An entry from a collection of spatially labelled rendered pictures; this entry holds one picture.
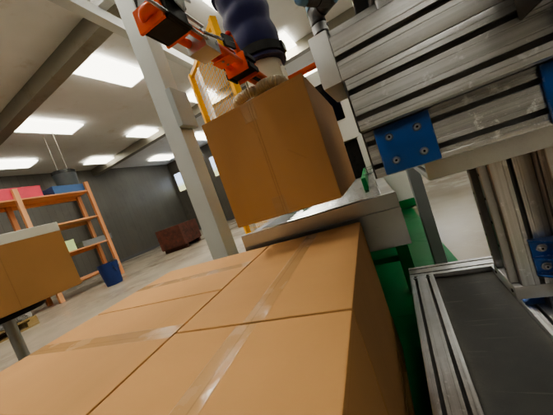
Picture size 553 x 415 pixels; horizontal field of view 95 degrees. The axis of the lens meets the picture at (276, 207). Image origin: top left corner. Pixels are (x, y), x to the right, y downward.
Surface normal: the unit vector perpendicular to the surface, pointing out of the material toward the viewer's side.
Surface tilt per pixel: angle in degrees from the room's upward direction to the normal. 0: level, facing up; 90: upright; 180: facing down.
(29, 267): 90
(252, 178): 90
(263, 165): 90
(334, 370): 0
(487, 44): 90
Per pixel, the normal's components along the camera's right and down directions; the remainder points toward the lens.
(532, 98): -0.39, 0.21
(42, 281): 0.84, -0.26
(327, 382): -0.33, -0.94
